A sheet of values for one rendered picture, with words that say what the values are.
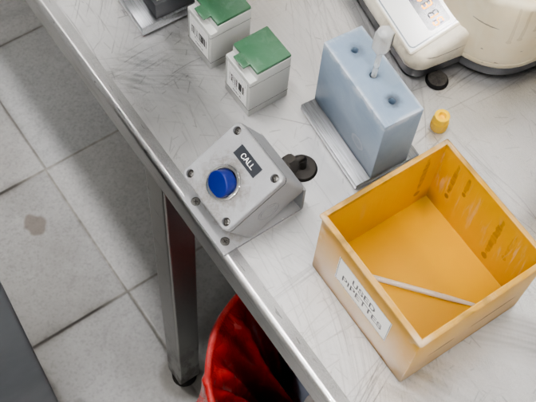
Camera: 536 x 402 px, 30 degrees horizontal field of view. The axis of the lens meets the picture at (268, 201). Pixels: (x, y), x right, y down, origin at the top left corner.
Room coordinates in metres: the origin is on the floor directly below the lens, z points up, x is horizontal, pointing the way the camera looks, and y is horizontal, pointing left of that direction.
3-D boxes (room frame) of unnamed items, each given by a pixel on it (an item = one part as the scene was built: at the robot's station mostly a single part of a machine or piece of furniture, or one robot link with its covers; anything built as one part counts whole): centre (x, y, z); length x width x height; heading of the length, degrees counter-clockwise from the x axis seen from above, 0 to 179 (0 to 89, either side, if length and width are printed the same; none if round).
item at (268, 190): (0.43, 0.01, 0.92); 0.13 x 0.07 x 0.08; 131
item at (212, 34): (0.59, 0.07, 0.91); 0.05 x 0.04 x 0.07; 131
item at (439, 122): (0.52, -0.16, 0.89); 0.02 x 0.02 x 0.02
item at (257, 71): (0.54, 0.02, 0.91); 0.05 x 0.04 x 0.07; 131
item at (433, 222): (0.36, -0.14, 0.93); 0.13 x 0.13 x 0.10; 40
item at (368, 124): (0.51, -0.08, 0.92); 0.10 x 0.07 x 0.10; 36
